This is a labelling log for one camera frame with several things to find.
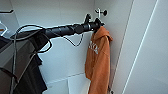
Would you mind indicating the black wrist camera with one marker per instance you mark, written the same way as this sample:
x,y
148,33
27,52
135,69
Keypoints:
x,y
88,18

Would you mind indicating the dark wardrobe rail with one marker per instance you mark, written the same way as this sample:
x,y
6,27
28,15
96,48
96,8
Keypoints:
x,y
6,12

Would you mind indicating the black hanging garment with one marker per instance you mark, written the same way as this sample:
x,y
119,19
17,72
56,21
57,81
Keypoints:
x,y
35,80

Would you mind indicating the small dark metal knob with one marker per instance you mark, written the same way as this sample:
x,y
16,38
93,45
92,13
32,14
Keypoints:
x,y
105,12

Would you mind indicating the white plastic clothes hanger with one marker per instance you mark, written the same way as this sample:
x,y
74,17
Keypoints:
x,y
3,25

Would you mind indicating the white wardrobe door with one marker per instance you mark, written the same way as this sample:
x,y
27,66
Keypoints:
x,y
150,50

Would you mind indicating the white wardrobe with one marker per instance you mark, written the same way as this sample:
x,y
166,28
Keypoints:
x,y
66,10

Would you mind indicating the orange hooded sweatshirt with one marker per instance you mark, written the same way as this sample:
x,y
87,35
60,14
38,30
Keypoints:
x,y
98,63

